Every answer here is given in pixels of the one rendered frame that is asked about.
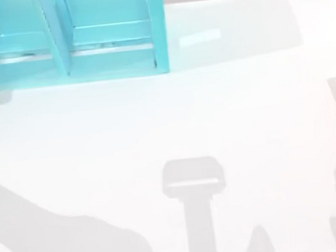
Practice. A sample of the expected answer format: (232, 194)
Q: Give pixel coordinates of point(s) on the light blue rack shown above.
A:
(108, 15)

